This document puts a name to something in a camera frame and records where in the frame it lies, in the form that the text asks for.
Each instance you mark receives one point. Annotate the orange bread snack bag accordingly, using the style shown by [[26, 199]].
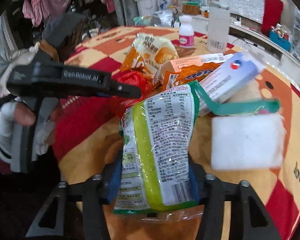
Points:
[[148, 53]]

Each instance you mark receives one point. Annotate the white TV cabinet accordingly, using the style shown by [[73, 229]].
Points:
[[249, 39]]

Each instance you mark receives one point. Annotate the green white snack bag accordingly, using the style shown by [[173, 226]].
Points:
[[155, 173]]

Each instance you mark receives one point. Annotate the white blue medicine box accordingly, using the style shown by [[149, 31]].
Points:
[[225, 81]]

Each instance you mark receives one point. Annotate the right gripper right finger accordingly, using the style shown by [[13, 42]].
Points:
[[197, 181]]

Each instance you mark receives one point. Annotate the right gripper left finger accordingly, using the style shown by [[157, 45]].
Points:
[[111, 180]]

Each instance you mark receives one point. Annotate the orange snack box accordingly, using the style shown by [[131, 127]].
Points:
[[184, 70]]

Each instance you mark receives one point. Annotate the red plastic bag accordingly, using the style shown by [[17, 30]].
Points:
[[132, 87]]

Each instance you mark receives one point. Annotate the white tissue pack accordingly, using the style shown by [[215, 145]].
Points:
[[247, 142]]

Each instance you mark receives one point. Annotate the blue storage basket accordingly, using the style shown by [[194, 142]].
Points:
[[280, 41]]

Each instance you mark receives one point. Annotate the left white gloved hand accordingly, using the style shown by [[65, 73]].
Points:
[[16, 111]]

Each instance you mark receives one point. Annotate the small white pink bottle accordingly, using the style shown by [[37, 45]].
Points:
[[186, 32]]

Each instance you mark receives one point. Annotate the tall white cup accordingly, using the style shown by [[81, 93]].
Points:
[[218, 27]]

